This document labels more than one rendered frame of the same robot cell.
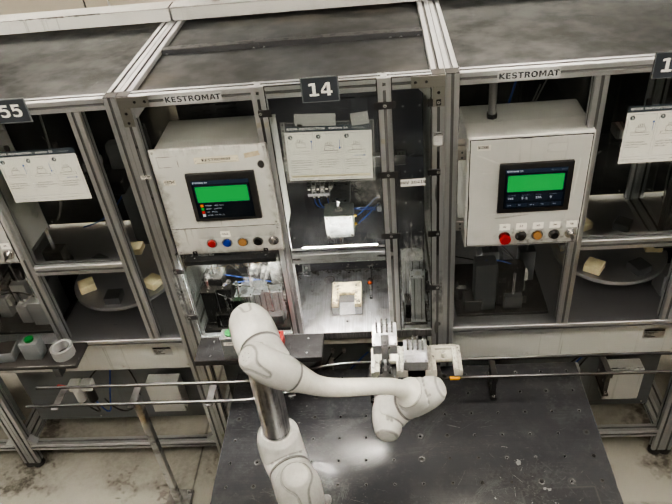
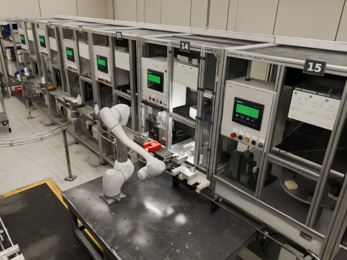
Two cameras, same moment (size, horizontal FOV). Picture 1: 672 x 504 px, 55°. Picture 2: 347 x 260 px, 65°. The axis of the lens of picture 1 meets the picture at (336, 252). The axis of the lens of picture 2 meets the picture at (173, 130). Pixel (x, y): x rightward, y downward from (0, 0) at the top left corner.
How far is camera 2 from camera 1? 165 cm
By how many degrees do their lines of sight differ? 37
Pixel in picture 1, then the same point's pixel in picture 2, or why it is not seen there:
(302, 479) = (110, 173)
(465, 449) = (178, 216)
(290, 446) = (120, 166)
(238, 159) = (160, 67)
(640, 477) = not seen: outside the picture
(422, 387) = (155, 161)
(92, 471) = not seen: hidden behind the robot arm
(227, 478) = not seen: hidden behind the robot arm
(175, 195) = (144, 76)
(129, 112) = (140, 42)
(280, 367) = (108, 117)
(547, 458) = (201, 240)
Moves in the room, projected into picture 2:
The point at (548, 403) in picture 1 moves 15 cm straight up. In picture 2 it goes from (228, 228) to (230, 214)
